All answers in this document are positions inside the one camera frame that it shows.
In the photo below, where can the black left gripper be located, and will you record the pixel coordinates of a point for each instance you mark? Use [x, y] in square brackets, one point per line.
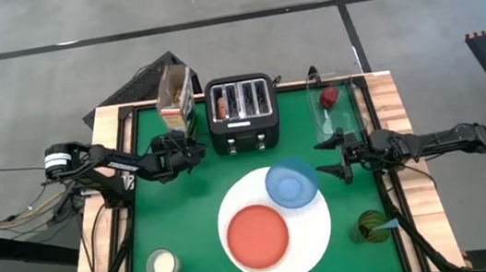
[169, 161]

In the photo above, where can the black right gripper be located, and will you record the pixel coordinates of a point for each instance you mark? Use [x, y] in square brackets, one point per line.
[354, 152]

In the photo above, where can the panda puffs cereal box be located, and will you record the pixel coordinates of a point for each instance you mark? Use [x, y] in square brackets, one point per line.
[178, 116]

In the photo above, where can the brown toast slice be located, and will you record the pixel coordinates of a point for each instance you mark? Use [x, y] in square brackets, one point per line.
[221, 107]

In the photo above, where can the red apple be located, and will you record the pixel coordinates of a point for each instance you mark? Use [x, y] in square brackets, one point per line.
[328, 96]

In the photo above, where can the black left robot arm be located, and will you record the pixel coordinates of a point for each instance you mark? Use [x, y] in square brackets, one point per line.
[88, 162]

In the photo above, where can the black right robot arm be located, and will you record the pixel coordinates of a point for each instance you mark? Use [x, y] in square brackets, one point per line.
[434, 142]

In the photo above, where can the clear plastic container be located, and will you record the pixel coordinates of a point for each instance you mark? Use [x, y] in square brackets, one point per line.
[348, 114]

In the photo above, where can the light blue bowl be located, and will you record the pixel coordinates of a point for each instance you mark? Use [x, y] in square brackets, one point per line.
[291, 186]

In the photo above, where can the black four-slot toaster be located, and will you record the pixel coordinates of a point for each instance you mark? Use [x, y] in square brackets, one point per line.
[244, 131]

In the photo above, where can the green table mat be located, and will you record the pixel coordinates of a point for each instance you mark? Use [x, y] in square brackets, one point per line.
[179, 218]

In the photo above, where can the tinted ribbed drinking glass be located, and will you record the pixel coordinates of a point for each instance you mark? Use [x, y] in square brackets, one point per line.
[369, 227]

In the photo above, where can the light blue triangular piece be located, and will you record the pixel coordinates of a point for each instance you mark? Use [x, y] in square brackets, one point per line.
[388, 224]

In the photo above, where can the orange plate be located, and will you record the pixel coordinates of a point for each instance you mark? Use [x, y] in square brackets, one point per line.
[257, 236]

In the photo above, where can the glass of milk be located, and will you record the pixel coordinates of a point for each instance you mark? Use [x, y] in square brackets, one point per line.
[163, 264]

